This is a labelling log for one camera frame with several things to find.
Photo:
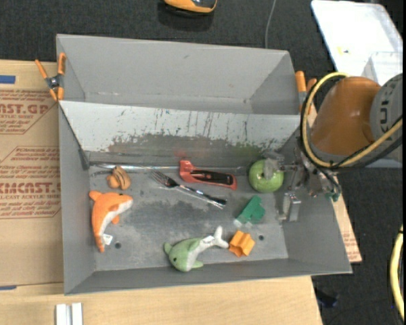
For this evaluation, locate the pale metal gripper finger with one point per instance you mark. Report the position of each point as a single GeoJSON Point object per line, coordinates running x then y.
{"type": "Point", "coordinates": [270, 168]}
{"type": "Point", "coordinates": [290, 208]}

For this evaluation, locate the green apple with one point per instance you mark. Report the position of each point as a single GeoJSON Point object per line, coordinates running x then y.
{"type": "Point", "coordinates": [265, 183]}

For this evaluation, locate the green and white block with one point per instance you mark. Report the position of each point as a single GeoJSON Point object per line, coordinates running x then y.
{"type": "Point", "coordinates": [252, 212]}

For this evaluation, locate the orange star-shaped block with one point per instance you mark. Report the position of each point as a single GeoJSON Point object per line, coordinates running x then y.
{"type": "Point", "coordinates": [242, 244]}

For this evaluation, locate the red and black utility knife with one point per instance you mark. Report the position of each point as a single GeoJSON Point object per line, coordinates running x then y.
{"type": "Point", "coordinates": [206, 176]}

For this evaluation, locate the silver metal fork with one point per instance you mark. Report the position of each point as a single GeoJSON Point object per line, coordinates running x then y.
{"type": "Point", "coordinates": [170, 182]}

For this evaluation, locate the green toy dolphin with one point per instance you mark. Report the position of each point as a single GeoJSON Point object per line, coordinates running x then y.
{"type": "Point", "coordinates": [182, 254]}

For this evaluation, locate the grey metal bin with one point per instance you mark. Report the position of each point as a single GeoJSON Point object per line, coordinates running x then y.
{"type": "Point", "coordinates": [176, 80]}

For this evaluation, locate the small orange-brown plush toy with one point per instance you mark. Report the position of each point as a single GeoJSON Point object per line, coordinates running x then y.
{"type": "Point", "coordinates": [119, 178]}

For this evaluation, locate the orange toy dolphin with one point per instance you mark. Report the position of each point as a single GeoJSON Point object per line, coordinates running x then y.
{"type": "Point", "coordinates": [105, 212]}

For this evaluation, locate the brown cardboard board red print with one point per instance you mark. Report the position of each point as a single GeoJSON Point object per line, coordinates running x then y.
{"type": "Point", "coordinates": [27, 235]}

